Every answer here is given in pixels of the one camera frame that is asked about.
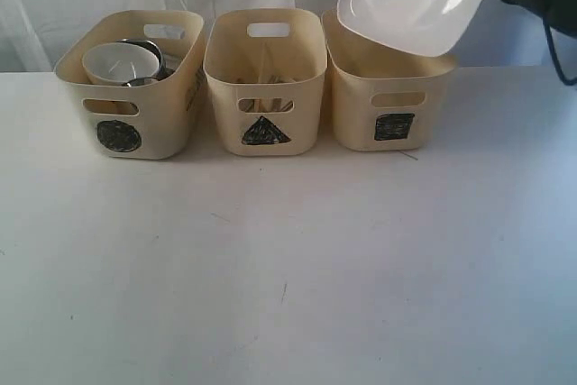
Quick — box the steel fork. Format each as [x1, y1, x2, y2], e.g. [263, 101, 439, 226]
[266, 74, 298, 84]

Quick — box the white round bowl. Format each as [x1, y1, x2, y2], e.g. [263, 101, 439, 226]
[81, 42, 160, 86]

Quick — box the cream bin with triangle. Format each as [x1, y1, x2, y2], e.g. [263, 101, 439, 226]
[204, 8, 328, 157]

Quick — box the cream bin with circle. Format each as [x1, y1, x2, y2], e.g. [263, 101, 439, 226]
[54, 10, 206, 160]

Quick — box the cream bin with square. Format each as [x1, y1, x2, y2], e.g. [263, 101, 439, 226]
[321, 10, 457, 151]

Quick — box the steel mug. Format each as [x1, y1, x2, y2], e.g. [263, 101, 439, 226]
[123, 77, 159, 87]

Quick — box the steel bowl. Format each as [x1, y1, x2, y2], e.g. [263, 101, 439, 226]
[118, 38, 174, 80]

